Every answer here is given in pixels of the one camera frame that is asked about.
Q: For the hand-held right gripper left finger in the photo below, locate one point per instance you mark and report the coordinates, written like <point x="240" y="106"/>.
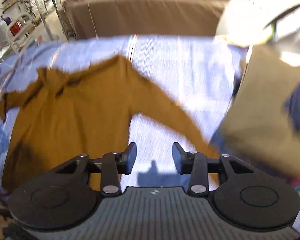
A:
<point x="131" y="158"/>

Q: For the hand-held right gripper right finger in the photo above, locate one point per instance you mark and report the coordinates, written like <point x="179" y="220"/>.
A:
<point x="177" y="158"/>

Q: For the tan cloth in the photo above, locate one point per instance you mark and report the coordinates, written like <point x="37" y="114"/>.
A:
<point x="260" y="110"/>

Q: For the blue plaid blanket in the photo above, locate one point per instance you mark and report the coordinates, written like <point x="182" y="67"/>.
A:
<point x="180" y="67"/>

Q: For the navy cloth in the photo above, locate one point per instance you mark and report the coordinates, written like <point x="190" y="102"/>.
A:
<point x="298" y="110"/>

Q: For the mustard knit garment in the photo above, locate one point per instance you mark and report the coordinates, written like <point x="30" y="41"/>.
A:
<point x="77" y="105"/>

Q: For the white cloth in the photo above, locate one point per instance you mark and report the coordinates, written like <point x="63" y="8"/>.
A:
<point x="250" y="12"/>

